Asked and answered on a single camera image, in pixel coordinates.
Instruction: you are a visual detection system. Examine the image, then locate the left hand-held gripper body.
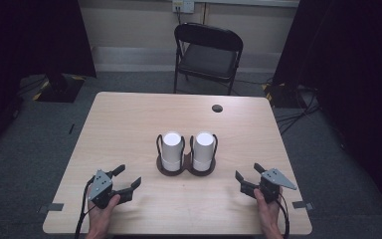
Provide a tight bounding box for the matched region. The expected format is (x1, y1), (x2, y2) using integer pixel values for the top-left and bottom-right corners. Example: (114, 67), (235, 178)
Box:
(87, 168), (122, 210)

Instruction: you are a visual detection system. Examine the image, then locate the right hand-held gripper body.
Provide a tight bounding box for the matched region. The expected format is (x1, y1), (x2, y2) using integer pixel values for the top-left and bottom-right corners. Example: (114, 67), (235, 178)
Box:
(258, 167), (298, 204)

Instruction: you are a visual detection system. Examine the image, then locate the person's right hand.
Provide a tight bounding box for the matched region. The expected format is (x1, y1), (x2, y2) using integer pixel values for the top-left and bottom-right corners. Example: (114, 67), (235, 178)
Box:
(253, 188), (285, 239)

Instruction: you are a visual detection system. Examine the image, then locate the person's left hand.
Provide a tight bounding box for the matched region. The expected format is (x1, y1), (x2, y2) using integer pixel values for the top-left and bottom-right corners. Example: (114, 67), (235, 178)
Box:
(85, 193), (121, 239)

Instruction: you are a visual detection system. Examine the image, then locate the grey tape strip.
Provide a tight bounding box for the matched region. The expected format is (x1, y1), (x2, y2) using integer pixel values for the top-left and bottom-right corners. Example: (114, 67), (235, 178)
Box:
(37, 202), (65, 214)
(291, 200), (314, 211)

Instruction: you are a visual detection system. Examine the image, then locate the white cup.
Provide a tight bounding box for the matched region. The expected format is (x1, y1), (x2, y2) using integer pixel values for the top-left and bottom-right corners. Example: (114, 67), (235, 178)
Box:
(161, 131), (184, 172)
(192, 131), (216, 172)

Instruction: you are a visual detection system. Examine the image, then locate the dark double cup holder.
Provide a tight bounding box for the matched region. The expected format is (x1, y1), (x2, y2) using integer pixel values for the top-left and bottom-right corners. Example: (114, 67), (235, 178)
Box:
(155, 133), (219, 177)

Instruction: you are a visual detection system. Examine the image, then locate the black stand base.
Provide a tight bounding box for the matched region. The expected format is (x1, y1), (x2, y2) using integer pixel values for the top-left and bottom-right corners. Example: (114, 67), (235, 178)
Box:
(32, 73), (87, 104)
(262, 82), (299, 109)

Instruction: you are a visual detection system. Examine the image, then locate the black folding chair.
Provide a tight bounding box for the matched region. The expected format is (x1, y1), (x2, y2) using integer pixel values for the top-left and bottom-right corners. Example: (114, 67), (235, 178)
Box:
(173, 22), (245, 98)

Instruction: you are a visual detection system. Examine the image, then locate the dark curtain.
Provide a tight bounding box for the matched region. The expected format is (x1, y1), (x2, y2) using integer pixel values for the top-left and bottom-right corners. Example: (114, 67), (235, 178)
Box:
(0, 0), (97, 157)
(273, 0), (382, 213)

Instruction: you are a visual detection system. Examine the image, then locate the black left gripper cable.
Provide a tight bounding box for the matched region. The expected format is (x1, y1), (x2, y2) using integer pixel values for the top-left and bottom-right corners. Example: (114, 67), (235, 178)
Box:
(74, 177), (97, 239)

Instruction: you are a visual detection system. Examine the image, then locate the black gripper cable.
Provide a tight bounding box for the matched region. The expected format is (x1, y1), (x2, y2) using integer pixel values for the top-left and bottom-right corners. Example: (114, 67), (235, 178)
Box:
(276, 190), (291, 239)
(74, 177), (97, 239)

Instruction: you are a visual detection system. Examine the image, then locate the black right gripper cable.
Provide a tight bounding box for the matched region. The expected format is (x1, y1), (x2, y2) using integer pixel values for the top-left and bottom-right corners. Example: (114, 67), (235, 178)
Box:
(276, 190), (291, 239)

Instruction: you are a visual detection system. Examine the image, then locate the black floor cable bundle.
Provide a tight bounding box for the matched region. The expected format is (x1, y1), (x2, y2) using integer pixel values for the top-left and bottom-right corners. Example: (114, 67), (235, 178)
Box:
(275, 86), (322, 135)

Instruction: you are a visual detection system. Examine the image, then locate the white wall socket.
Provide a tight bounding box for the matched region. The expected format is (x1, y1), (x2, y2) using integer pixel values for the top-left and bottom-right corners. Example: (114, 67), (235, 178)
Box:
(172, 0), (196, 14)

